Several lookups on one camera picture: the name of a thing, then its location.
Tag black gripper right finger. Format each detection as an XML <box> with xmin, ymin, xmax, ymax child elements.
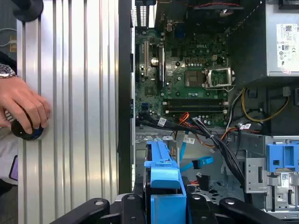
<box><xmin>188</xmin><ymin>194</ymin><xmax>289</xmax><ymax>224</ymax></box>

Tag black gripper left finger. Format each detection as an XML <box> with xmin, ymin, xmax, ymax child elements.
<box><xmin>49</xmin><ymin>193</ymin><xmax>144</xmax><ymax>224</ymax></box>

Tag black plug orange disk wire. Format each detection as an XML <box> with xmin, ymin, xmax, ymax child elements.
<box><xmin>189</xmin><ymin>173</ymin><xmax>211</xmax><ymax>192</ymax></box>

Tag hard disk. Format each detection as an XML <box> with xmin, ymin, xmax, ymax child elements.
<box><xmin>143</xmin><ymin>137</ymin><xmax>188</xmax><ymax>224</ymax></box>

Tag metal disk bay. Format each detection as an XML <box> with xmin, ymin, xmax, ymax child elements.
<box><xmin>134</xmin><ymin>130</ymin><xmax>246</xmax><ymax>196</ymax></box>

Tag black RAM slot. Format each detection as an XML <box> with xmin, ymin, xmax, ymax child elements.
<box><xmin>163</xmin><ymin>98</ymin><xmax>229</xmax><ymax>106</ymax></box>

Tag person's hand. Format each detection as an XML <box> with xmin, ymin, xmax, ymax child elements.
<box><xmin>0</xmin><ymin>76</ymin><xmax>52</xmax><ymax>135</ymax></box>

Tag metal drive cage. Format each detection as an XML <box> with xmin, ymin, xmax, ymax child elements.
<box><xmin>244</xmin><ymin>134</ymin><xmax>299</xmax><ymax>213</ymax></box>

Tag blue plastic cage latch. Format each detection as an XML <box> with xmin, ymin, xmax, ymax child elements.
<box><xmin>265</xmin><ymin>143</ymin><xmax>299</xmax><ymax>174</ymax></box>

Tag black open PC case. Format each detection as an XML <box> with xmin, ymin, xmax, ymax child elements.
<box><xmin>117</xmin><ymin>0</ymin><xmax>299</xmax><ymax>224</ymax></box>

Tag bare brown chipset chip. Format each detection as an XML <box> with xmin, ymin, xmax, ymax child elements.
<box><xmin>185</xmin><ymin>70</ymin><xmax>204</xmax><ymax>87</ymax></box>

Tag CPU socket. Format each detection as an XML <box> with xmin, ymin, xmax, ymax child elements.
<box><xmin>204</xmin><ymin>67</ymin><xmax>235</xmax><ymax>91</ymax></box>

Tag green Dell motherboard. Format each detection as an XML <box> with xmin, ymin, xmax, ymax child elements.
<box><xmin>135</xmin><ymin>14</ymin><xmax>236</xmax><ymax>128</ymax></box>

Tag grey power supply unit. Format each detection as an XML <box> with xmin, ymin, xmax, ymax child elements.
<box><xmin>264</xmin><ymin>0</ymin><xmax>299</xmax><ymax>79</ymax></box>

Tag silver wristwatch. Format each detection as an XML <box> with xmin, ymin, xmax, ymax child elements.
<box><xmin>0</xmin><ymin>63</ymin><xmax>17</xmax><ymax>79</ymax></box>

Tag black case fan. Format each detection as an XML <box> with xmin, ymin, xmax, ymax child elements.
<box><xmin>186</xmin><ymin>0</ymin><xmax>244</xmax><ymax>27</ymax></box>

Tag black round table knob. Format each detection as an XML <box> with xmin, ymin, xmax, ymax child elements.
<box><xmin>11</xmin><ymin>0</ymin><xmax>44</xmax><ymax>23</ymax></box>

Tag blue flat disk wire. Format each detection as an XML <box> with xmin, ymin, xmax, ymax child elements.
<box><xmin>178</xmin><ymin>131</ymin><xmax>214</xmax><ymax>170</ymax></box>

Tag black cable bundle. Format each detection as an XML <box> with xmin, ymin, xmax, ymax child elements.
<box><xmin>135</xmin><ymin>111</ymin><xmax>246</xmax><ymax>188</ymax></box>

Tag orange wire bundle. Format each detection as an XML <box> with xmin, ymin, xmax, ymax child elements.
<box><xmin>172</xmin><ymin>111</ymin><xmax>239</xmax><ymax>148</ymax></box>

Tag yellow power wires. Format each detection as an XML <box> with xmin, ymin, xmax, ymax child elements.
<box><xmin>241</xmin><ymin>87</ymin><xmax>290</xmax><ymax>124</ymax></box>

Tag round black tool blue ring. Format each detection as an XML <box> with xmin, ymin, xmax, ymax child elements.
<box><xmin>11</xmin><ymin>113</ymin><xmax>49</xmax><ymax>141</ymax></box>

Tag red black fan wire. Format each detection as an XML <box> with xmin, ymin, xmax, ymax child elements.
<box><xmin>193</xmin><ymin>1</ymin><xmax>242</xmax><ymax>9</ymax></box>

